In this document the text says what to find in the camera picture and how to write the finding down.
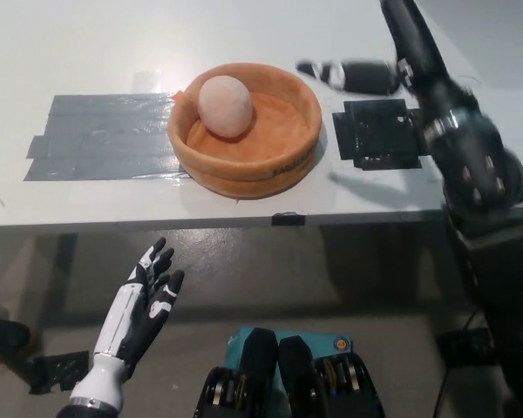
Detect robot right hand black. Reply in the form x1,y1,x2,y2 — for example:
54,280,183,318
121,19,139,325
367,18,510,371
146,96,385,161
295,0,481,137

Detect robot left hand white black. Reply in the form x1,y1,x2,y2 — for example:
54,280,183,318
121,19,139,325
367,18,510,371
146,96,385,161
93,237,186,363

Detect peach round dumpling plush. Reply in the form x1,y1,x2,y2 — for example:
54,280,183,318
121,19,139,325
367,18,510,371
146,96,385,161
199,74,254,138

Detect robot body black teal blocks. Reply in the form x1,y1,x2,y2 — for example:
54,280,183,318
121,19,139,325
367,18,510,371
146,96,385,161
198,326,387,418

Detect dark table leg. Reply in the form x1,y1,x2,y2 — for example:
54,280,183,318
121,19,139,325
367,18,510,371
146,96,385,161
34,234,79,349

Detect black floor tape patch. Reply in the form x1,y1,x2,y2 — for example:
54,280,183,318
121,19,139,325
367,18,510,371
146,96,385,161
28,350,92,395

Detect black shoe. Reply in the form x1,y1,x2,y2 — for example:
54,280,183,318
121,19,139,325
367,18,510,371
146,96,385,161
0,318,31,363

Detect orange plush round basket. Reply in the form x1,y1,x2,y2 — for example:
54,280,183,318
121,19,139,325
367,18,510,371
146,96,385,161
167,63,323,201

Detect small black tape piece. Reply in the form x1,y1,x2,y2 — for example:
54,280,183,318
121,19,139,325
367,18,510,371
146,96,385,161
270,212,306,227

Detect grey duct tape patch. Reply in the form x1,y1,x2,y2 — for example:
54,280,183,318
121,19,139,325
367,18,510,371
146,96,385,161
24,93,194,185

